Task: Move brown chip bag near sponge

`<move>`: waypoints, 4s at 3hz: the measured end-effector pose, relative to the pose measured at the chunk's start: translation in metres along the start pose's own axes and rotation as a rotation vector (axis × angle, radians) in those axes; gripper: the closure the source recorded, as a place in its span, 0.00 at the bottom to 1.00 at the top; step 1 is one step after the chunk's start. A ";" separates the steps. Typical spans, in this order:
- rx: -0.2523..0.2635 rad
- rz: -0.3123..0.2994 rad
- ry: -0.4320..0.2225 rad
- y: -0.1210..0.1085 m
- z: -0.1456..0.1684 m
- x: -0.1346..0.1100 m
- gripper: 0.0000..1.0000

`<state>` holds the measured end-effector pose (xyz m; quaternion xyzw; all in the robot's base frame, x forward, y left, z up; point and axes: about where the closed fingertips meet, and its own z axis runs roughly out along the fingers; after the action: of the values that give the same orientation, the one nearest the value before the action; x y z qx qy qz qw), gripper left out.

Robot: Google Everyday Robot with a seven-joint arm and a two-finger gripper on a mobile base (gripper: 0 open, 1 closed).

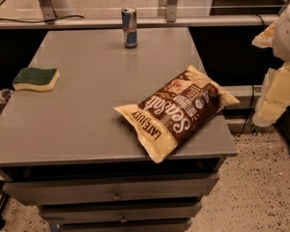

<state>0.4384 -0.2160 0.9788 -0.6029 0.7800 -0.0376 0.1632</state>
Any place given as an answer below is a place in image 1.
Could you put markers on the metal bracket post left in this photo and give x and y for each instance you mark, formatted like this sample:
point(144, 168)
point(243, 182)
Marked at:
point(53, 9)

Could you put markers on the middle grey drawer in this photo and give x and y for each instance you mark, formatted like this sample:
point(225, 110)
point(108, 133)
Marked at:
point(123, 212)

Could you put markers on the metal bracket post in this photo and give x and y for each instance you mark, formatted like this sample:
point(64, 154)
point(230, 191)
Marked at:
point(53, 9)
point(168, 9)

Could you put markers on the grey drawer cabinet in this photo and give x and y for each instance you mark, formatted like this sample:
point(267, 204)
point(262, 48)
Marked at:
point(74, 132)

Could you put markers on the grey metal rail shelf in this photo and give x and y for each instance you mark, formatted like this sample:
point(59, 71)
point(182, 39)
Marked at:
point(80, 22)

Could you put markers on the top grey drawer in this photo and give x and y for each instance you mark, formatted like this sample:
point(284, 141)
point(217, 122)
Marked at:
point(111, 189)

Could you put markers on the grey drawer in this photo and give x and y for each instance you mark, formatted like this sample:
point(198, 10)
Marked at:
point(123, 212)
point(111, 189)
point(157, 225)

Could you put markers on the grey side ledge right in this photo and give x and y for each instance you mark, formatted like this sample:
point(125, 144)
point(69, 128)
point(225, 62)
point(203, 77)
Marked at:
point(248, 96)

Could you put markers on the metal bracket post centre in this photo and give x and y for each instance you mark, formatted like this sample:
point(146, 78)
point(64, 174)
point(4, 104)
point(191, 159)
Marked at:
point(168, 9)

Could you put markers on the brown chip bag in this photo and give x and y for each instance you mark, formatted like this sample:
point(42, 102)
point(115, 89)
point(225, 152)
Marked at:
point(175, 111)

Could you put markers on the bottom grey drawer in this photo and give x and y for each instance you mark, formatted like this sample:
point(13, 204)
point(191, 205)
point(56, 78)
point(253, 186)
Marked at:
point(157, 225)

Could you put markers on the green yellow sponge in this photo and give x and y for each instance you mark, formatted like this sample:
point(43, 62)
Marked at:
point(35, 79)

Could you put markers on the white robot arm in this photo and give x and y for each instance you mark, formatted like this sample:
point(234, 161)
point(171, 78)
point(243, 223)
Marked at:
point(281, 41)

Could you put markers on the blue silver energy drink can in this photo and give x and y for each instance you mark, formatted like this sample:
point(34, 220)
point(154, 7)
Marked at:
point(129, 22)

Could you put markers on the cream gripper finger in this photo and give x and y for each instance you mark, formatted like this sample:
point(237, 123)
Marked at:
point(275, 96)
point(265, 38)

